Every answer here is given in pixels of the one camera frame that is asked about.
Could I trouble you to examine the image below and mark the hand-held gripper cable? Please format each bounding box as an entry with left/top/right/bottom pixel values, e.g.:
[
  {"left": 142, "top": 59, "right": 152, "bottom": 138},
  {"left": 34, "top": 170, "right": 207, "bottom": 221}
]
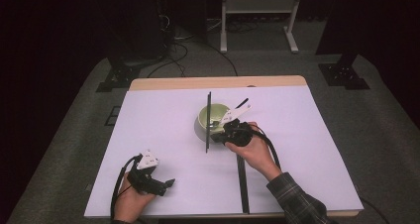
[
  {"left": 252, "top": 126, "right": 282, "bottom": 171},
  {"left": 109, "top": 154, "right": 143, "bottom": 222}
]

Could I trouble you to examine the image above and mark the black floor cable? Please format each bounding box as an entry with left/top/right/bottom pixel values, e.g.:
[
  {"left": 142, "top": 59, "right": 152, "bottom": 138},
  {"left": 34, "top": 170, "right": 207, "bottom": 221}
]
[
  {"left": 197, "top": 40, "right": 239, "bottom": 77},
  {"left": 359, "top": 195, "right": 394, "bottom": 224},
  {"left": 146, "top": 42, "right": 189, "bottom": 79}
]

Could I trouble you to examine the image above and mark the person's right hand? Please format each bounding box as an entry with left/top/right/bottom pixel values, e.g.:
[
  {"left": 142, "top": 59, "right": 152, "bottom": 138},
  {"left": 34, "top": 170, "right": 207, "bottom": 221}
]
[{"left": 225, "top": 121, "right": 282, "bottom": 182}]

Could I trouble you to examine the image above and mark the black stand base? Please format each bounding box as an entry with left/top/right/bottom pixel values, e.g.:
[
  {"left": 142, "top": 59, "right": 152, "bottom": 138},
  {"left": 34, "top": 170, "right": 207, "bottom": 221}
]
[
  {"left": 318, "top": 54, "right": 371, "bottom": 91},
  {"left": 95, "top": 56, "right": 142, "bottom": 93}
]

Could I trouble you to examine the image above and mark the right hand-held gripper cable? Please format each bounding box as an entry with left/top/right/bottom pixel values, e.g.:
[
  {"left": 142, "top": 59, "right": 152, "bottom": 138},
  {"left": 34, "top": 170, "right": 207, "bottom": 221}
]
[{"left": 252, "top": 126, "right": 282, "bottom": 171}]

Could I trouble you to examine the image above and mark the person's left hand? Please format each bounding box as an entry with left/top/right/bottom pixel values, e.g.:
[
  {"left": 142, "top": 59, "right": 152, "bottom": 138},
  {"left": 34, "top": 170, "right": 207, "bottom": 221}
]
[{"left": 113, "top": 173, "right": 157, "bottom": 224}]

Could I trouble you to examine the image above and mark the white metal stand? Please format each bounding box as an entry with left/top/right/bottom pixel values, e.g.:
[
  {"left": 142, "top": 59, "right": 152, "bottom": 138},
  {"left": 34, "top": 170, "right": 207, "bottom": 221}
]
[{"left": 219, "top": 0, "right": 304, "bottom": 55}]

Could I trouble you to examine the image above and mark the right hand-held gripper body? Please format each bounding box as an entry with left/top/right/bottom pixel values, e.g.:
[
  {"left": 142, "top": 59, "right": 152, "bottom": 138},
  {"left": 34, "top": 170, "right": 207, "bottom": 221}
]
[{"left": 219, "top": 103, "right": 255, "bottom": 148}]

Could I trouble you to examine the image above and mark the left hand-held gripper cable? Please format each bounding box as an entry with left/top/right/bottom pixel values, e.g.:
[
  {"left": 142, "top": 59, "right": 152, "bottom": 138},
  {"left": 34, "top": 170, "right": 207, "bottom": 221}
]
[{"left": 109, "top": 154, "right": 143, "bottom": 222}]

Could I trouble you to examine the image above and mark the pale green bowl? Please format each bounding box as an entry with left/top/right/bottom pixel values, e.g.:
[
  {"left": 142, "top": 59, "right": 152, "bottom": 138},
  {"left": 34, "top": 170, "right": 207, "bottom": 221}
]
[{"left": 197, "top": 103, "right": 232, "bottom": 142}]

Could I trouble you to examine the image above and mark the black equipment cabinet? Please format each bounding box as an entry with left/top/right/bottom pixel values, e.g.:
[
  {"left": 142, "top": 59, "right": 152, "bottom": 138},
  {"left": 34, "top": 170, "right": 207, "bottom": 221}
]
[{"left": 107, "top": 0, "right": 167, "bottom": 60}]

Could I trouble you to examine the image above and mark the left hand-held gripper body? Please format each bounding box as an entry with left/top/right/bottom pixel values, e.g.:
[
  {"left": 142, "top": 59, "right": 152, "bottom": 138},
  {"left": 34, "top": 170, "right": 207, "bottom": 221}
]
[{"left": 127, "top": 149, "right": 167, "bottom": 197}]

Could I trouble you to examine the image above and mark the white table sheet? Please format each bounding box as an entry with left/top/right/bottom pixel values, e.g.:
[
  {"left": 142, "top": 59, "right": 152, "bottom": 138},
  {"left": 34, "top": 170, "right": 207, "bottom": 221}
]
[{"left": 83, "top": 85, "right": 365, "bottom": 218}]

